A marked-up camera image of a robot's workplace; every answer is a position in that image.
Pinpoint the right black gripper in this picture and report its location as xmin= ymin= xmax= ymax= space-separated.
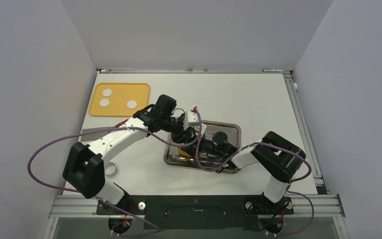
xmin=182 ymin=132 xmax=224 ymax=157

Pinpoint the wooden rolling pin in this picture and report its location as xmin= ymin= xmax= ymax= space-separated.
xmin=178 ymin=148 xmax=193 ymax=159

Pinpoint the stainless steel tray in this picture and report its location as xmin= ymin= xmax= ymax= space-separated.
xmin=164 ymin=120 xmax=241 ymax=170

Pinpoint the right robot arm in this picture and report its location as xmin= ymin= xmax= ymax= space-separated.
xmin=189 ymin=131 xmax=311 ymax=213

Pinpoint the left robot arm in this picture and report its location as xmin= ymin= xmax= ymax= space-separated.
xmin=62 ymin=95 xmax=205 ymax=214

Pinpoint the white dough disc right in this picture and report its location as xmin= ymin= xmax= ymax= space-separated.
xmin=126 ymin=100 xmax=138 ymax=109

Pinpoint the white dough disc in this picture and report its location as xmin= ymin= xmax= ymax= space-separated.
xmin=99 ymin=99 xmax=110 ymax=108
xmin=102 ymin=89 xmax=112 ymax=97
xmin=126 ymin=100 xmax=138 ymax=109

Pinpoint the white dough disc lower left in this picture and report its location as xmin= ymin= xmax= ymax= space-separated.
xmin=99 ymin=99 xmax=110 ymax=108

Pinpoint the white dough disc upper left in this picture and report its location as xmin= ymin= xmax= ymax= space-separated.
xmin=102 ymin=89 xmax=112 ymax=97

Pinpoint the yellow plastic tray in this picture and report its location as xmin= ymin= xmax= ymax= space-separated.
xmin=89 ymin=83 xmax=150 ymax=117

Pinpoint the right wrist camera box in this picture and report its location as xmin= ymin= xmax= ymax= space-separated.
xmin=198 ymin=123 xmax=207 ymax=135

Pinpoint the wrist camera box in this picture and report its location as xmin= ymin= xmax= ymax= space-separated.
xmin=198 ymin=123 xmax=207 ymax=135
xmin=183 ymin=111 xmax=200 ymax=129

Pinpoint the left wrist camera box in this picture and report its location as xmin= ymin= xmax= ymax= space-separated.
xmin=183 ymin=111 xmax=200 ymax=129

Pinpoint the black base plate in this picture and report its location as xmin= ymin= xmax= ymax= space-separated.
xmin=97 ymin=194 xmax=294 ymax=231

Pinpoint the scraper with red handle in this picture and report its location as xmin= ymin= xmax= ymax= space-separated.
xmin=79 ymin=119 xmax=128 ymax=142

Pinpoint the metal ring cutter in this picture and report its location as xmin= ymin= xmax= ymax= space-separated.
xmin=104 ymin=162 xmax=118 ymax=177

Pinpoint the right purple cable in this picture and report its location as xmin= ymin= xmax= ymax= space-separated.
xmin=195 ymin=131 xmax=315 ymax=238

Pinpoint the purple cable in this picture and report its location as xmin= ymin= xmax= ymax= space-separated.
xmin=195 ymin=131 xmax=315 ymax=238
xmin=27 ymin=107 xmax=203 ymax=238

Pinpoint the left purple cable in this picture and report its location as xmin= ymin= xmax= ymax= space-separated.
xmin=27 ymin=107 xmax=203 ymax=238

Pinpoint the aluminium frame rail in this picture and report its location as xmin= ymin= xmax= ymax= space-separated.
xmin=283 ymin=71 xmax=329 ymax=195

